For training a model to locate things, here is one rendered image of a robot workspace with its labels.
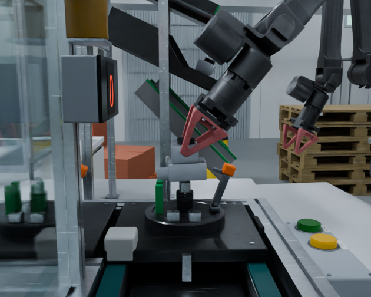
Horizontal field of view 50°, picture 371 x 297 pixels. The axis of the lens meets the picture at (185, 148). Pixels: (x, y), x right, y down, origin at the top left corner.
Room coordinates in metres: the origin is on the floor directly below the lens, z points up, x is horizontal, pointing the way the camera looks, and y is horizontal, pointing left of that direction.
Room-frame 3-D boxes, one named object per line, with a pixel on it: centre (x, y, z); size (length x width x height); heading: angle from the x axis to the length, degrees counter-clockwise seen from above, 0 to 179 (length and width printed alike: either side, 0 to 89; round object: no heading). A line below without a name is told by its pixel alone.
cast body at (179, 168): (0.67, 0.01, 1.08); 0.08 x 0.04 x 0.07; 92
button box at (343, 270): (0.59, -0.22, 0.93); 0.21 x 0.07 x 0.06; 1
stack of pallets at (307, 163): (4.55, -1.79, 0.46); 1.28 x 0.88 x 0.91; 95
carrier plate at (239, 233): (0.67, 0.00, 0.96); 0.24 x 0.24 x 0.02; 1
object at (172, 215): (0.62, 0.02, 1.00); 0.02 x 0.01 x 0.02; 91
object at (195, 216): (0.62, -0.02, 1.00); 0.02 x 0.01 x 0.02; 91
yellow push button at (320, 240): (0.59, -0.22, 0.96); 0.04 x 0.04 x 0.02
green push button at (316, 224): (0.66, -0.21, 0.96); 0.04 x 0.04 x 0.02
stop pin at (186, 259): (0.55, 0.00, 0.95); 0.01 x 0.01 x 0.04; 1
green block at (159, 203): (0.66, 0.04, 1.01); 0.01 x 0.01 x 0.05; 1
